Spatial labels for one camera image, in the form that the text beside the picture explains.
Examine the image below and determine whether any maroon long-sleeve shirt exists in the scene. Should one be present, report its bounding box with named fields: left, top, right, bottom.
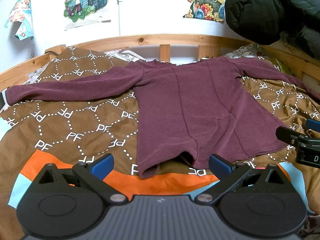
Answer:
left=5, top=56, right=319, bottom=179

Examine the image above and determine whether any orange blue pink cloth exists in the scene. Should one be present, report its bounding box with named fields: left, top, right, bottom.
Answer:
left=7, top=149, right=311, bottom=209

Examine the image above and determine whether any lime green cloth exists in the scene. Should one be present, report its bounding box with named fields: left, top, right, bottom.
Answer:
left=274, top=58, right=294, bottom=76

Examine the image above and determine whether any black puffy jacket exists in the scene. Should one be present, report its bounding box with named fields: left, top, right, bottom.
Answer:
left=225, top=0, right=319, bottom=59

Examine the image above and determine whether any small blue anime poster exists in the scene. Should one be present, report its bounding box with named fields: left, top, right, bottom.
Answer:
left=4, top=0, right=34, bottom=41

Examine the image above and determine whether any anime girl poster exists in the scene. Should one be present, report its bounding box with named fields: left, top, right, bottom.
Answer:
left=64, top=0, right=111, bottom=30

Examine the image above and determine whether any wooden bed frame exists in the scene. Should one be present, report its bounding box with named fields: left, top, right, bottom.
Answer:
left=1, top=34, right=319, bottom=91

